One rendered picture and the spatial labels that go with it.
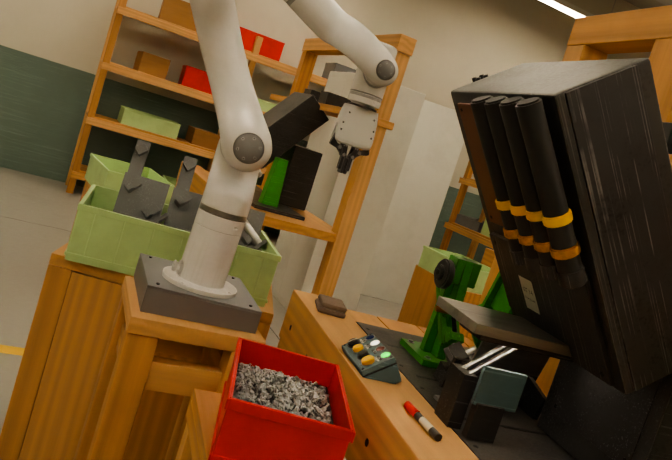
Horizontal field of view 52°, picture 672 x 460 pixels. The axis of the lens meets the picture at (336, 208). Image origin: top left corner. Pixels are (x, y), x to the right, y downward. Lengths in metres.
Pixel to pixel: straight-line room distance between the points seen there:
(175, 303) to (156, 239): 0.50
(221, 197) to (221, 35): 0.38
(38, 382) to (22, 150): 6.07
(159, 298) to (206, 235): 0.18
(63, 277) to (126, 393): 0.62
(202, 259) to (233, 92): 0.40
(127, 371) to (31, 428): 0.76
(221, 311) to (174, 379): 0.19
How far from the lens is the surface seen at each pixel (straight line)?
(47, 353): 2.27
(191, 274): 1.70
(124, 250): 2.12
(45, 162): 8.24
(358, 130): 1.72
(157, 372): 1.67
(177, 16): 7.75
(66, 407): 2.31
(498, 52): 9.94
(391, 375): 1.50
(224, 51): 1.65
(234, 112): 1.62
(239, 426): 1.15
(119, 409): 1.69
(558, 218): 1.08
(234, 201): 1.66
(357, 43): 1.64
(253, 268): 2.15
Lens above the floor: 1.35
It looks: 5 degrees down
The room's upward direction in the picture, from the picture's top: 18 degrees clockwise
